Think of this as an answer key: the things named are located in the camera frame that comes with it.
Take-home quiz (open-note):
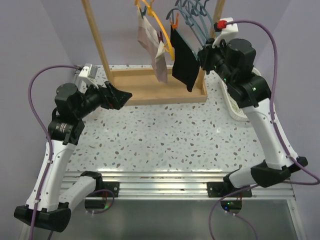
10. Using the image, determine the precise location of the purple cable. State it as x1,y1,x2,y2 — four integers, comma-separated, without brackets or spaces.
27,64,86,240
224,19,320,186

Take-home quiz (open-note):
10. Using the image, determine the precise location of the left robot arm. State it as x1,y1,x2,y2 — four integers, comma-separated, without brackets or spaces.
14,82,133,233

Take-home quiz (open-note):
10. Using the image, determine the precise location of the purple clothespin on yellow hanger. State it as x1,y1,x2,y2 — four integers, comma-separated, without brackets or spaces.
157,30,164,43

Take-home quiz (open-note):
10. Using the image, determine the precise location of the aluminium rail frame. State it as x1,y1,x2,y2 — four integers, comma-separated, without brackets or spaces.
18,72,307,240

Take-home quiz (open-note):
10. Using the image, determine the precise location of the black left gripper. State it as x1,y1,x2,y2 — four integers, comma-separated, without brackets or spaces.
74,78,132,119

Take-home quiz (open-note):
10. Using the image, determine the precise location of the orange clothespin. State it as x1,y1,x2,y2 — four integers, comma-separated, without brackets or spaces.
170,13,180,30

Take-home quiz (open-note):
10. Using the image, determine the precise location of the wooden clothes rack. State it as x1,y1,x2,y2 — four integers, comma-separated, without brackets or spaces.
81,0,226,107

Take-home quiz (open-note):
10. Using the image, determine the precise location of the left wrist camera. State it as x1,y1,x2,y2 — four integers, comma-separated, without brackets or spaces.
78,63,98,88

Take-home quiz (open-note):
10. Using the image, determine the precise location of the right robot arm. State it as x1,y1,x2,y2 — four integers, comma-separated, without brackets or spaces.
198,38,308,197

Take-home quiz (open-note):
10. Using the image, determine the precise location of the teal hanger middle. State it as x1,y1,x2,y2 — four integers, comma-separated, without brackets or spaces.
174,0,210,46

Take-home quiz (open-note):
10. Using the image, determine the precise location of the yellow plastic hanger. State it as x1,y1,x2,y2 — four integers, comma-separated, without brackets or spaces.
134,0,175,61

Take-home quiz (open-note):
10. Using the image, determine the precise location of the teal hanger with clips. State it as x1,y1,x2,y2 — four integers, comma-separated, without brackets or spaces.
166,4,208,47

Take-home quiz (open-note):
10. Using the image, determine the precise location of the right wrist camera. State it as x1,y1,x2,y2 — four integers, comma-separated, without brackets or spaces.
212,17,239,48

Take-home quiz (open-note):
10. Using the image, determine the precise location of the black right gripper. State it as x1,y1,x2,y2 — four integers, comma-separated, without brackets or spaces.
198,36,236,86

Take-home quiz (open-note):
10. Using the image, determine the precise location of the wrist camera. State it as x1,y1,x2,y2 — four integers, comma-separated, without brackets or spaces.
212,17,239,48
78,63,98,88

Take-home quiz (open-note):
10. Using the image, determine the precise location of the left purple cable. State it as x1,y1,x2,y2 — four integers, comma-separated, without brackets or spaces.
27,64,86,240

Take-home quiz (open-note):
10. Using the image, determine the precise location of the pink beige underwear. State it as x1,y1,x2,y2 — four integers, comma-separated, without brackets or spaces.
137,10,168,83

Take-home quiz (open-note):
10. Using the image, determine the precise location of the teal hanger right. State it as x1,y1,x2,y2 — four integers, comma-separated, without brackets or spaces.
182,0,215,39

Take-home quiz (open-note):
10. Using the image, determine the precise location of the white plastic basket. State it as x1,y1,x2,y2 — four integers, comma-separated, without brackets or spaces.
219,74,250,123

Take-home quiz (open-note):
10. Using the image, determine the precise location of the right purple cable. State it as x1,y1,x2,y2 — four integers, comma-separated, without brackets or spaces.
224,19,320,186

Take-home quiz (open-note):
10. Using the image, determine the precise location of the black underwear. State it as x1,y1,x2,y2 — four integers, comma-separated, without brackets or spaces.
170,26,200,92

